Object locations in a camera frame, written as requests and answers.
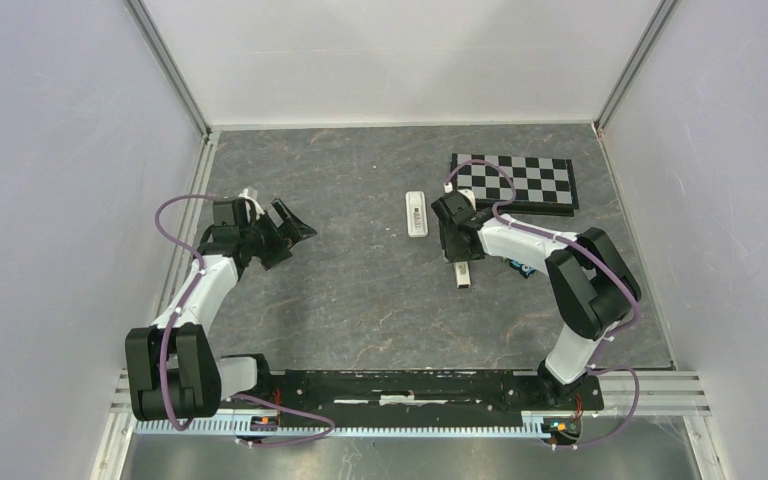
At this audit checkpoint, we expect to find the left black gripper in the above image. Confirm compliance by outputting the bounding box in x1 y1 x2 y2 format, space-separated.
240 199 316 271

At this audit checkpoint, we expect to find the long white plastic bar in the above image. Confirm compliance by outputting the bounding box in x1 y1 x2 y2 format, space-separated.
454 262 472 289

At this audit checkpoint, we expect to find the white remote control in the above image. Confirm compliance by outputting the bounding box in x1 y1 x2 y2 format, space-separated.
405 191 429 238

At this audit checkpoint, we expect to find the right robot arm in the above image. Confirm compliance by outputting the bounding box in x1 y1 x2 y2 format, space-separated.
432 191 642 408

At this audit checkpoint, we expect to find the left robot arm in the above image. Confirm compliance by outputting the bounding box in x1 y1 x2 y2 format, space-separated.
125 192 317 430

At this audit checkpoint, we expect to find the blue owl eraser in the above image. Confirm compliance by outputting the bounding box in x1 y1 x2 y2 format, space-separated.
507 260 536 279

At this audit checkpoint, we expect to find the black white chessboard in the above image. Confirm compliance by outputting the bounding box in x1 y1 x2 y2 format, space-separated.
450 153 579 217

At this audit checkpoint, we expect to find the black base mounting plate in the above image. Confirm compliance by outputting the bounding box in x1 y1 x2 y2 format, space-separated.
249 369 605 429

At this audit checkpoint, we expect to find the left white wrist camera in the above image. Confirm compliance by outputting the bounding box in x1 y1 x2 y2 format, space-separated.
238 187 265 221

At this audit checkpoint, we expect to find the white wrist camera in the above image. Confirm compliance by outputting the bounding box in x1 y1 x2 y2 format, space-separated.
238 187 265 221
444 183 478 211

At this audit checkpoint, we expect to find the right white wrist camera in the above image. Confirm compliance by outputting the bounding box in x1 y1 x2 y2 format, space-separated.
444 183 478 211

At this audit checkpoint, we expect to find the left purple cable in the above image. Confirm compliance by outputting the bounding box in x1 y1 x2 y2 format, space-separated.
153 193 336 452

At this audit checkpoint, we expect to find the slotted cable duct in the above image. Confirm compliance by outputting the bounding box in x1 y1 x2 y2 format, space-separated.
133 411 581 439

